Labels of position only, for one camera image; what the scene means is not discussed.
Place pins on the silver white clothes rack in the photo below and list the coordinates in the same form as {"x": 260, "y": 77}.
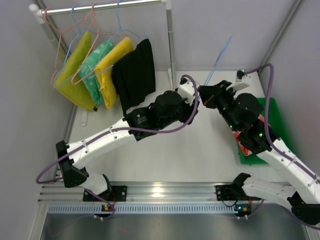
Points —
{"x": 172, "y": 71}

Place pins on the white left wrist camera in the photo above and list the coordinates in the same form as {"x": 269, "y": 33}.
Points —
{"x": 187, "y": 91}

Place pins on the black trousers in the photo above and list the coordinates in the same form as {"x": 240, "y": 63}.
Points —
{"x": 133, "y": 76}

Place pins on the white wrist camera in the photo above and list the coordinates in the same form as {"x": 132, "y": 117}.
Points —
{"x": 187, "y": 91}
{"x": 242, "y": 81}

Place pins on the green white patterned trousers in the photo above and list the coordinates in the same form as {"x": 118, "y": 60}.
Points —
{"x": 92, "y": 84}

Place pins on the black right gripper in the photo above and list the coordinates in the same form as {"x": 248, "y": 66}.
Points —
{"x": 210, "y": 94}

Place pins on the blue wire hanger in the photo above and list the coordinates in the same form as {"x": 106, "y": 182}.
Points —
{"x": 208, "y": 78}
{"x": 93, "y": 28}
{"x": 105, "y": 44}

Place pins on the pink wire hanger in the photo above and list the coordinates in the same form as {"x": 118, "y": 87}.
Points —
{"x": 62, "y": 49}
{"x": 98, "y": 34}

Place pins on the grey slotted cable duct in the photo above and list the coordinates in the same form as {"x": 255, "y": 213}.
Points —
{"x": 144, "y": 208}

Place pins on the olive yellow trousers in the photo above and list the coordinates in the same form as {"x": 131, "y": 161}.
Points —
{"x": 69, "y": 83}

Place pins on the green plastic tray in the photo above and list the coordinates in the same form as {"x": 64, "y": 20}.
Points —
{"x": 276, "y": 122}

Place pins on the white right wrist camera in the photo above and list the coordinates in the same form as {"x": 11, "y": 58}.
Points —
{"x": 242, "y": 81}

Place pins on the red white patterned trousers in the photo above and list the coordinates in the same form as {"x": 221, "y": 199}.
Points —
{"x": 243, "y": 148}

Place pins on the aluminium mounting rail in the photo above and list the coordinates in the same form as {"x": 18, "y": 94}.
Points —
{"x": 139, "y": 192}

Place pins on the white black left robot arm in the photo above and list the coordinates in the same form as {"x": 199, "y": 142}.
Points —
{"x": 140, "y": 123}

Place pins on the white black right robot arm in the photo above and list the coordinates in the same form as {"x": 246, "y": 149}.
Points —
{"x": 243, "y": 115}

